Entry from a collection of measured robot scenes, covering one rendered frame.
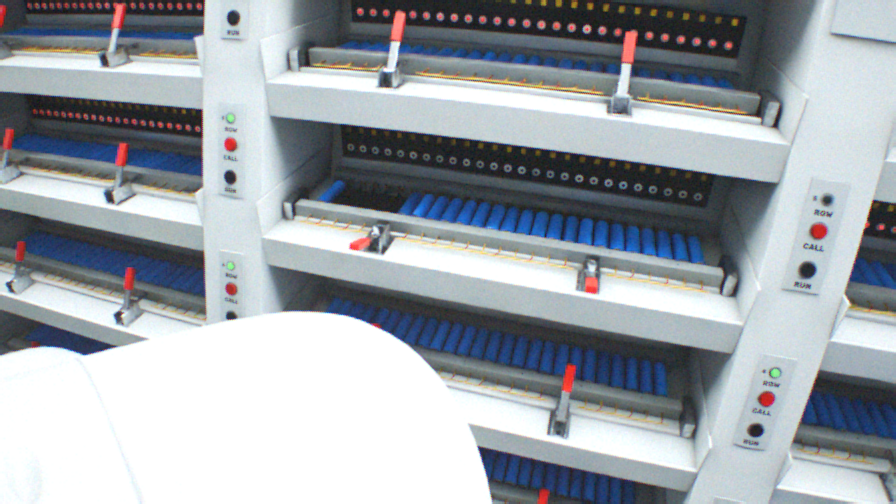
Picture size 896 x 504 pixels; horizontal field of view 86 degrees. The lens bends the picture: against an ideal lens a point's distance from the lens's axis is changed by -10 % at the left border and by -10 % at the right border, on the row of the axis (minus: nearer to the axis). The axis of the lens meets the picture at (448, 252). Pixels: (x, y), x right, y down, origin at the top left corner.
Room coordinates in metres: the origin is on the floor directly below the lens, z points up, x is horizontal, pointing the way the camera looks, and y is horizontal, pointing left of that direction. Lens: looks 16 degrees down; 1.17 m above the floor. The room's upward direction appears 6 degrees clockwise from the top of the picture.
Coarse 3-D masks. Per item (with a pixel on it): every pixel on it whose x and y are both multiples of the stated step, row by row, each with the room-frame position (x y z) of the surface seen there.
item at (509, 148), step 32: (352, 128) 0.81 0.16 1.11; (416, 160) 0.80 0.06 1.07; (448, 160) 0.79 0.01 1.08; (480, 160) 0.77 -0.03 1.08; (512, 160) 0.76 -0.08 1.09; (544, 160) 0.75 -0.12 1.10; (576, 160) 0.73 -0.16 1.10; (608, 160) 0.72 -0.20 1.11; (640, 192) 0.73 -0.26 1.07; (672, 192) 0.71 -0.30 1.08; (704, 192) 0.70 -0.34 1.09
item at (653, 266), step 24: (312, 216) 0.70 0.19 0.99; (336, 216) 0.69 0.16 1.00; (360, 216) 0.68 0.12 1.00; (384, 216) 0.68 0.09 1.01; (408, 216) 0.68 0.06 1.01; (408, 240) 0.65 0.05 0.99; (456, 240) 0.66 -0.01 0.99; (480, 240) 0.65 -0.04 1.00; (504, 240) 0.64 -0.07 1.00; (528, 240) 0.64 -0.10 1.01; (552, 240) 0.64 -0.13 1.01; (552, 264) 0.61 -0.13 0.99; (600, 264) 0.62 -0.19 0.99; (624, 264) 0.61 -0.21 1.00; (648, 264) 0.60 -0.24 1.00; (672, 264) 0.60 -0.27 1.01; (696, 264) 0.60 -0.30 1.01
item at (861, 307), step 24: (888, 216) 0.65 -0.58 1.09; (864, 240) 0.66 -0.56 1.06; (888, 240) 0.65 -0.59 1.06; (864, 264) 0.62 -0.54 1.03; (888, 264) 0.63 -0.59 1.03; (864, 288) 0.57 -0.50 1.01; (888, 288) 0.57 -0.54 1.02; (840, 312) 0.50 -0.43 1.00; (864, 312) 0.56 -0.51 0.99; (888, 312) 0.54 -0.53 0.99; (840, 336) 0.52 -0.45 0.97; (864, 336) 0.52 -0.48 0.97; (888, 336) 0.52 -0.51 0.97; (840, 360) 0.51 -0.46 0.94; (864, 360) 0.50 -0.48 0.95; (888, 360) 0.50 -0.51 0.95
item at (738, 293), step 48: (288, 192) 0.73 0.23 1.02; (576, 192) 0.74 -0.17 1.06; (288, 240) 0.66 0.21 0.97; (336, 240) 0.66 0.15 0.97; (720, 240) 0.70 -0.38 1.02; (432, 288) 0.62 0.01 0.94; (480, 288) 0.60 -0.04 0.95; (528, 288) 0.59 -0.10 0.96; (624, 288) 0.59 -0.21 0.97; (672, 288) 0.59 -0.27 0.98; (720, 288) 0.59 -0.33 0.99; (672, 336) 0.56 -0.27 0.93; (720, 336) 0.54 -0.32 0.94
